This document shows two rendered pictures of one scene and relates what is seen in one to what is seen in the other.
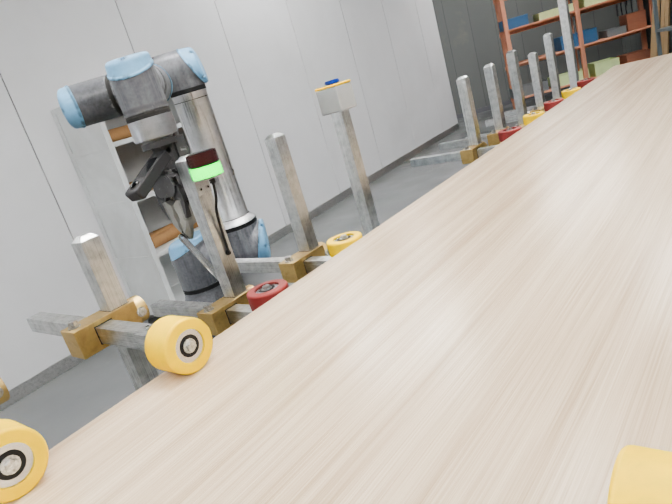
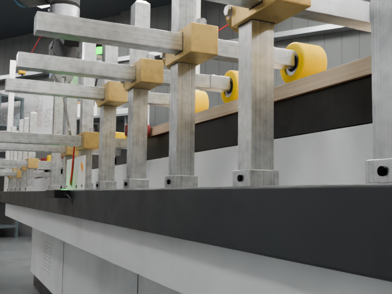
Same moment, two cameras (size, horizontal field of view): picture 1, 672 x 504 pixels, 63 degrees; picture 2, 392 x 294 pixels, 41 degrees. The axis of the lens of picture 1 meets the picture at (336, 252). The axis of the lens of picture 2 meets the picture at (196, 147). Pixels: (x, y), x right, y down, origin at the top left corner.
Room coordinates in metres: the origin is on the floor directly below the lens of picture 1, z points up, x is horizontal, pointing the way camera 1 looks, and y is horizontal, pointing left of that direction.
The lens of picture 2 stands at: (0.17, 1.57, 0.69)
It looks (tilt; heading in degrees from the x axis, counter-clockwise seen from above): 5 degrees up; 293
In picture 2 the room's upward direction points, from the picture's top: 1 degrees clockwise
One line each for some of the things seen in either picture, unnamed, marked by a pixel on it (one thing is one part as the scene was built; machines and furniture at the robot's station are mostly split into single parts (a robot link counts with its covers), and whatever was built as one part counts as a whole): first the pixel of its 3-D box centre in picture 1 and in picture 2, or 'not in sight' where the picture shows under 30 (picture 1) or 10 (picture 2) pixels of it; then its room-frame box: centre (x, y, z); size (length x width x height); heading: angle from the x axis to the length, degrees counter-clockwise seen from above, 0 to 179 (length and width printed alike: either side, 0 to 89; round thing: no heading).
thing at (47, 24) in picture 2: not in sight; (185, 44); (0.53, 0.77, 0.95); 0.50 x 0.04 x 0.04; 48
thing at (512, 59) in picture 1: (520, 106); (20, 158); (2.40, -0.95, 0.90); 0.03 x 0.03 x 0.48; 48
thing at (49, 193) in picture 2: not in sight; (59, 196); (1.20, 0.22, 0.68); 0.22 x 0.05 x 0.05; 138
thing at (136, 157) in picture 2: not in sight; (137, 106); (0.74, 0.57, 0.88); 0.03 x 0.03 x 0.48; 48
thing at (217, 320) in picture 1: (232, 309); (88, 142); (1.09, 0.24, 0.84); 0.13 x 0.06 x 0.05; 138
